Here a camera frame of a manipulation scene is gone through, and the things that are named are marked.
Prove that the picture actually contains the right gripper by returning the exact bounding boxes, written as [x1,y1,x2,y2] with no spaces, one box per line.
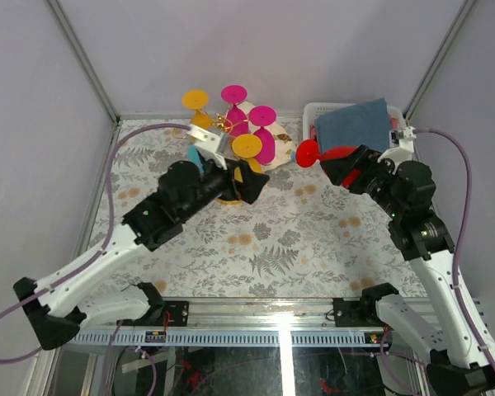
[320,144,404,219]

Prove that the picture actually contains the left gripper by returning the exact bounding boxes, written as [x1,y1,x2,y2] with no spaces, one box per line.
[181,154,269,222]

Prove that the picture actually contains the red wine glass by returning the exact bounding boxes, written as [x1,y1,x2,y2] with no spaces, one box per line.
[295,139,357,167]

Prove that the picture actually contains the yellow wine glass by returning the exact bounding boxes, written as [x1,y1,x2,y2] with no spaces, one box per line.
[182,90,213,129]
[231,134,262,173]

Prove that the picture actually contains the magenta wine glass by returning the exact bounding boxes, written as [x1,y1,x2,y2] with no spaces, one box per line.
[221,84,249,137]
[248,106,276,165]

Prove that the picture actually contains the teal wine glass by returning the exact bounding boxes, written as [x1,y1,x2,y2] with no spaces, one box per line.
[187,144,205,175]

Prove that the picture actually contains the gold wine glass rack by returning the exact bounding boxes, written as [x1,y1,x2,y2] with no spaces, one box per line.
[171,107,257,206]

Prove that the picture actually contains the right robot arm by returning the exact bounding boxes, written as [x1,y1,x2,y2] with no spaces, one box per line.
[319,145,495,395]

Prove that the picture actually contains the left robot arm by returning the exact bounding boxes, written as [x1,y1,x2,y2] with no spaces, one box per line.
[13,160,270,351]

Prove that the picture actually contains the dinosaur print cloth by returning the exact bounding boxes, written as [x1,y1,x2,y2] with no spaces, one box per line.
[238,101,300,171]

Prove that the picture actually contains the pink folded cloth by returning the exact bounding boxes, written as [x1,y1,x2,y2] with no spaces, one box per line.
[309,125,318,144]

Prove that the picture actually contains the blue folded towel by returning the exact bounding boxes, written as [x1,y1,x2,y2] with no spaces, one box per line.
[313,98,392,153]

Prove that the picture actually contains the white plastic basket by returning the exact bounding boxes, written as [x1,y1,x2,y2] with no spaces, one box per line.
[303,102,407,139]

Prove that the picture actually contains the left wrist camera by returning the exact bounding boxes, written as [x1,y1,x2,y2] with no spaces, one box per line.
[187,124,229,170]

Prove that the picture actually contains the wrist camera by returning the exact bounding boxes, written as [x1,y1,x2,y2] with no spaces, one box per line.
[378,126,416,167]
[187,124,229,170]

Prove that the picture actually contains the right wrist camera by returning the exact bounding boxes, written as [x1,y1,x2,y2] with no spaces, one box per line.
[378,126,416,167]

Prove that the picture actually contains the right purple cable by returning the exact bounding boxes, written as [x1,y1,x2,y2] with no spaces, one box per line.
[412,127,495,393]

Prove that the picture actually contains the purple cable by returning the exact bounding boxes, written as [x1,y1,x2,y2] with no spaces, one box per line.
[412,127,495,393]
[0,123,193,364]

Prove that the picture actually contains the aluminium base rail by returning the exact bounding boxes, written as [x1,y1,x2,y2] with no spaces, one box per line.
[49,296,488,331]

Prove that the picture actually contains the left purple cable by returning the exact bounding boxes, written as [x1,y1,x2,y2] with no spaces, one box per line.
[0,123,193,364]

